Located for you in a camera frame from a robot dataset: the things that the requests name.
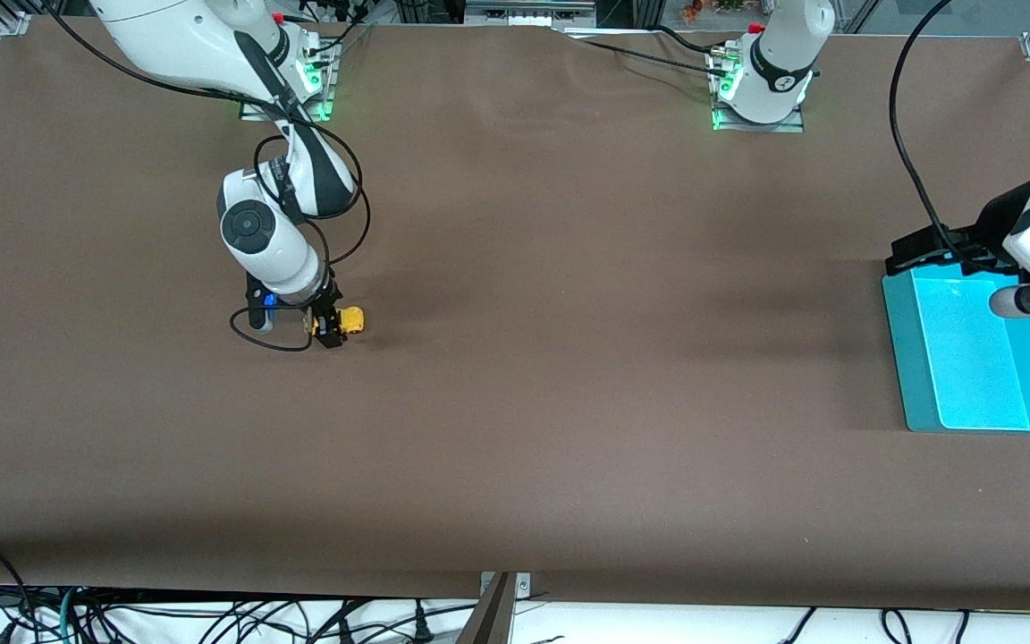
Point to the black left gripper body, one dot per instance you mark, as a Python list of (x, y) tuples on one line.
[(991, 228)]

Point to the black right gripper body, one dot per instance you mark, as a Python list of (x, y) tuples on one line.
[(323, 307)]

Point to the yellow toy beetle car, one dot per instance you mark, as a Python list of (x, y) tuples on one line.
[(353, 320)]

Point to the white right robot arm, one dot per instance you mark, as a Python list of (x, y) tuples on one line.
[(175, 36)]

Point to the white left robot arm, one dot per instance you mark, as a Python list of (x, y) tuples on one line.
[(779, 63)]

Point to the teal plastic bin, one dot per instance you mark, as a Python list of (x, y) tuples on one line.
[(980, 376)]

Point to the grey wedge-shaped bar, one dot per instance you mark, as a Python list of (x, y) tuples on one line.
[(490, 617)]

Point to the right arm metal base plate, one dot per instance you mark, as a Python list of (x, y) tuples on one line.
[(318, 98)]

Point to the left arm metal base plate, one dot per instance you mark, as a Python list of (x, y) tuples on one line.
[(761, 127)]

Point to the small metal table bracket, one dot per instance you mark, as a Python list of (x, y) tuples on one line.
[(522, 585)]

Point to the grey metal background rail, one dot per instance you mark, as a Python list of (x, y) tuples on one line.
[(528, 12)]

